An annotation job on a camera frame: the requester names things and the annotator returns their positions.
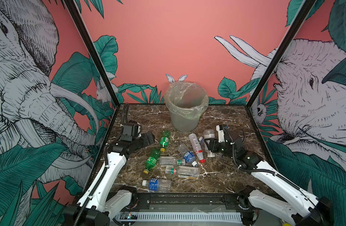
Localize green soda bottle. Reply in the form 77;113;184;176
159;131;171;153
143;148;161;174

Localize clear bottle green red label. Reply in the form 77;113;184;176
165;166;200;179

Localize clear bottle white cap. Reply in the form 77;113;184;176
198;137;205;149

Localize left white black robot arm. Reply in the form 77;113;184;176
64;104;155;226

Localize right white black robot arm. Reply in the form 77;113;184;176
204;128;334;226

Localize grey mesh waste bin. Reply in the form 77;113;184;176
164;82;209;132

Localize clear plastic bin liner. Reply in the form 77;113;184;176
164;82;209;120

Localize upright green soda bottle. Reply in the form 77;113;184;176
159;131;171;153

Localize white bottle red label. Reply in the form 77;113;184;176
189;133;205;163

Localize clear bottle green cap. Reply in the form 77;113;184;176
159;156;186;166

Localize blue label bottle white cap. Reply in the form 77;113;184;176
177;143;197;167

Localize small blue label bottle front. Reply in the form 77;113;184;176
142;178;172;193

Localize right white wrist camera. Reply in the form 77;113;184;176
216;124;229;143

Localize black front rail frame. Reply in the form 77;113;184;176
105;192;311;226

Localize white slotted cable duct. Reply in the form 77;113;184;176
115;212;242;223

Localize left black frame post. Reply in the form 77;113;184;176
64;0;120;108

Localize black frame post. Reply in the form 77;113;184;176
246;0;316;108
64;0;120;108

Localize right black frame post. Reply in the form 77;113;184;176
246;0;316;108

